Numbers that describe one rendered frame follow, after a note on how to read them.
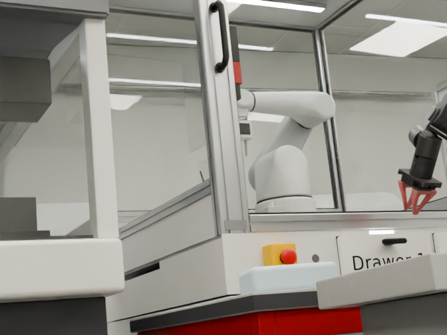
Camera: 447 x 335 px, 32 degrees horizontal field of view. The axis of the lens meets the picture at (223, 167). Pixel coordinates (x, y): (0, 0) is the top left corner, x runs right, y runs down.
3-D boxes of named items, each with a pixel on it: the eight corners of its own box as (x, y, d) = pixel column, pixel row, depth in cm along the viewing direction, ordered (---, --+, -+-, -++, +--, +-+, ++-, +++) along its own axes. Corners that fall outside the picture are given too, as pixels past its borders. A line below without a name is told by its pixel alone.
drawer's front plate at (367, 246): (436, 273, 209) (429, 232, 211) (345, 278, 196) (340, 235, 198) (431, 274, 210) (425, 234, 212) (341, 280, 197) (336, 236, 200)
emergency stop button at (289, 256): (298, 264, 185) (297, 247, 185) (284, 264, 183) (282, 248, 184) (293, 266, 187) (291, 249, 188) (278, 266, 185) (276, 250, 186)
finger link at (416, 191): (412, 207, 204) (422, 173, 201) (430, 218, 198) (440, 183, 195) (392, 207, 201) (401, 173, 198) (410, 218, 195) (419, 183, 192)
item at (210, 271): (541, 273, 227) (531, 224, 231) (227, 294, 183) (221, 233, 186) (354, 303, 310) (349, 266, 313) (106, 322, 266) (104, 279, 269)
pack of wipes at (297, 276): (321, 292, 137) (318, 266, 138) (341, 286, 128) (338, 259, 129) (239, 298, 133) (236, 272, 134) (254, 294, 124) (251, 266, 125)
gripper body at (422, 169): (415, 175, 203) (422, 148, 201) (441, 189, 195) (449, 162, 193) (396, 175, 200) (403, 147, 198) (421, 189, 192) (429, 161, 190)
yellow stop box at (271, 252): (300, 272, 187) (297, 242, 188) (274, 273, 184) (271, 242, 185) (290, 274, 191) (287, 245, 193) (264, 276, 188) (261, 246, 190)
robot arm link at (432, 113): (437, 106, 190) (465, 125, 191) (425, 96, 201) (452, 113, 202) (408, 147, 193) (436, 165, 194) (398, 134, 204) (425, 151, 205)
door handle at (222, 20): (233, 66, 193) (225, -5, 197) (223, 65, 192) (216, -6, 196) (225, 72, 197) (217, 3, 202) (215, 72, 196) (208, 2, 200)
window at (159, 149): (217, 177, 194) (187, -128, 213) (215, 177, 194) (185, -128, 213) (111, 235, 269) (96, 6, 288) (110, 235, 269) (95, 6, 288)
